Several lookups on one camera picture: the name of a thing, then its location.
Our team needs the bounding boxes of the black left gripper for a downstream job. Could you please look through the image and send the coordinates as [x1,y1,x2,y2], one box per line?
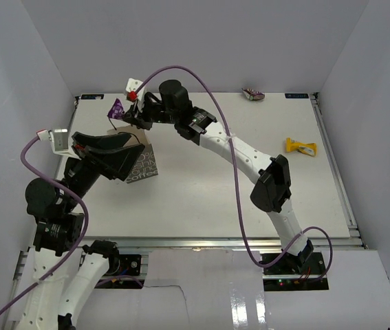
[63,130,144,209]

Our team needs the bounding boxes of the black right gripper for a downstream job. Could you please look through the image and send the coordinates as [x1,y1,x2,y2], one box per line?
[124,94,179,131]

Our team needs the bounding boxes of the purple M&M snack packet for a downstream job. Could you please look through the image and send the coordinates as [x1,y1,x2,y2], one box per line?
[107,98,125,120]

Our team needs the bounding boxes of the grey white paper coffee bag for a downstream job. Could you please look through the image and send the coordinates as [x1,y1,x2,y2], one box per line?
[107,119,158,184]

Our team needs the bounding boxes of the purple brown snack wrapper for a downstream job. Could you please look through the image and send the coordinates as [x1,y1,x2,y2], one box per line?
[241,88,265,102]

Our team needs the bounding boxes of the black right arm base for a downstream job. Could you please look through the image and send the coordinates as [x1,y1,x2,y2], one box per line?
[263,252,329,292]

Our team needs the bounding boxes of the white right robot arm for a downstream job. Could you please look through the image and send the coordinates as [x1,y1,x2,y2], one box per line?
[122,78,314,274]

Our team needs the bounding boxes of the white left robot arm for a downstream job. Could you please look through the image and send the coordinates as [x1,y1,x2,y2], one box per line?
[9,130,145,329]

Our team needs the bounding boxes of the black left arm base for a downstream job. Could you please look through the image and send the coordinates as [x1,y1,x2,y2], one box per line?
[103,254,142,277]

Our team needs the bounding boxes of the blue corner label right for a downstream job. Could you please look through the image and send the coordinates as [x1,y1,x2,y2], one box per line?
[285,93,309,99]

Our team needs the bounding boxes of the yellow purple snack packet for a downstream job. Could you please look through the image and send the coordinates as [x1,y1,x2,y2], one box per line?
[285,137,317,157]

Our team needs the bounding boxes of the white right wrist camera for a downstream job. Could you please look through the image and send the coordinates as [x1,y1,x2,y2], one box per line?
[124,78,147,111]

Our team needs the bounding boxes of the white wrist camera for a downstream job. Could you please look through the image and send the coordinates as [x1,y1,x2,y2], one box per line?
[36,129,73,157]
[124,78,147,111]

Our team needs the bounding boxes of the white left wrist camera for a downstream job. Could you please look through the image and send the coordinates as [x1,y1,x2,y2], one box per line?
[36,129,73,157]

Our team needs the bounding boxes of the aluminium front rail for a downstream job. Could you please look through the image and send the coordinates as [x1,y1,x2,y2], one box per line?
[80,237,363,250]

